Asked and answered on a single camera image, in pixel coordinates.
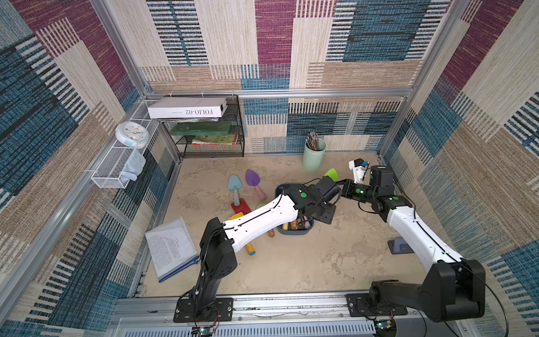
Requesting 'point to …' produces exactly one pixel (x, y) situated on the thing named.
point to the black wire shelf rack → (183, 144)
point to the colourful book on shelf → (231, 140)
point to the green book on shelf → (201, 128)
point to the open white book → (171, 248)
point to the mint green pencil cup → (312, 159)
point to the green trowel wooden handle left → (271, 232)
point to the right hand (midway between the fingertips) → (331, 182)
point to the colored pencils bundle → (312, 140)
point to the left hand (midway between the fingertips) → (325, 211)
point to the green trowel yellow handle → (333, 173)
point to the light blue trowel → (234, 183)
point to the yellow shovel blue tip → (249, 245)
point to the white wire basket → (107, 175)
